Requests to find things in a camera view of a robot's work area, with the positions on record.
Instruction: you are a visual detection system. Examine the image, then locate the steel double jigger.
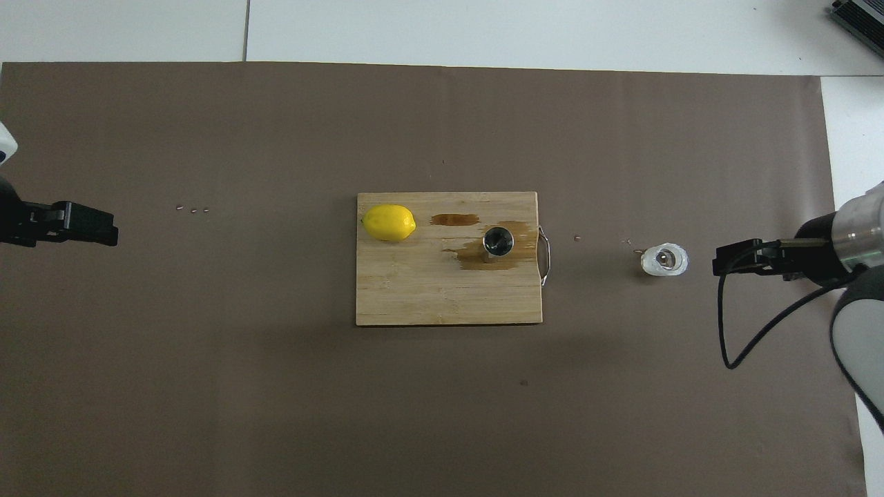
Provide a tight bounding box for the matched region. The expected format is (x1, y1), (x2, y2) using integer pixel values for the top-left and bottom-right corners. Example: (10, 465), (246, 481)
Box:
(482, 225), (516, 260)

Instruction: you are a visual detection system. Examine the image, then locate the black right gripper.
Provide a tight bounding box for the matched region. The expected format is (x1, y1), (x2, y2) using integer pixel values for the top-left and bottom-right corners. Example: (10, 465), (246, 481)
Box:
(713, 214), (854, 287)

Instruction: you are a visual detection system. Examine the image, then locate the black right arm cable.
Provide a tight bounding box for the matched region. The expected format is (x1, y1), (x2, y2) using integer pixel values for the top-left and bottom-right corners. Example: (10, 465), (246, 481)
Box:
(716, 245), (857, 371)

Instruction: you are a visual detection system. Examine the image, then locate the grey ribbed metal device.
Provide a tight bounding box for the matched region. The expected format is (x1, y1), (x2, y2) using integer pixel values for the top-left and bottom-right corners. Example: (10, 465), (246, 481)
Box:
(829, 0), (884, 57)

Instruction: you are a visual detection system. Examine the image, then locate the small clear glass cup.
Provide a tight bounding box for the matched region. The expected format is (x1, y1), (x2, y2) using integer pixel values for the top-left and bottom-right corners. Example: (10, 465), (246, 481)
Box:
(640, 242), (689, 277)

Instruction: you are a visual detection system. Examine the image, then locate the wooden cutting board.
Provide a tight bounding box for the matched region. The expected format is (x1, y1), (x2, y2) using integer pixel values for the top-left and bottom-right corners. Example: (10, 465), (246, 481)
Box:
(356, 191), (551, 327)

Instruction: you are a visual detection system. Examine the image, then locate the brown paper table mat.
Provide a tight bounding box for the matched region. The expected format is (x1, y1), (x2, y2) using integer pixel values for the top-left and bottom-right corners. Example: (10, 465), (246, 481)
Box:
(0, 61), (867, 497)

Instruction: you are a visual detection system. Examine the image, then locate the yellow lemon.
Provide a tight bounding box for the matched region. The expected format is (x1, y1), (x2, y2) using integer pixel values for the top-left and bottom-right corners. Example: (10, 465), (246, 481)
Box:
(362, 204), (417, 242)

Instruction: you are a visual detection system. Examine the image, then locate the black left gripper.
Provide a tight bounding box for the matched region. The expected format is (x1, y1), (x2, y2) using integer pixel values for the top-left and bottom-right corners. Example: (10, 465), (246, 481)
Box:
(0, 178), (119, 248)

